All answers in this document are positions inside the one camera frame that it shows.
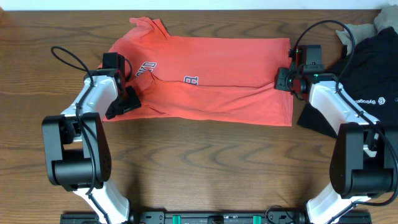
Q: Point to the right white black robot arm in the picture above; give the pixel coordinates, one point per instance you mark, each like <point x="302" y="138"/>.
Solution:
<point x="363" y="167"/>

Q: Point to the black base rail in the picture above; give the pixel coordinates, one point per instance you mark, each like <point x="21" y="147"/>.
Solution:
<point x="273" y="216"/>

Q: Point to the orange red t-shirt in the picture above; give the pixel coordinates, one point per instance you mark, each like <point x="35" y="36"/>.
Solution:
<point x="204" y="78"/>

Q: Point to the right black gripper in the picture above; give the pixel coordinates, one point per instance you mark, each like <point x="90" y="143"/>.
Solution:
<point x="282" y="79"/>

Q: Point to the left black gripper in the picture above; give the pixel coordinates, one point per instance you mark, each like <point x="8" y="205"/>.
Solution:
<point x="125" y="101"/>

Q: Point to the black garment with logo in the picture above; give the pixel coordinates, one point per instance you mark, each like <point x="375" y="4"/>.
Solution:
<point x="371" y="78"/>

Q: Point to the grey cloth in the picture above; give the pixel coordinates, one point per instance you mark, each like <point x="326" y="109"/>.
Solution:
<point x="387" y="18"/>

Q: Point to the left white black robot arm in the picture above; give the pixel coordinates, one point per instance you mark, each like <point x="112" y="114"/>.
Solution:
<point x="77" y="154"/>

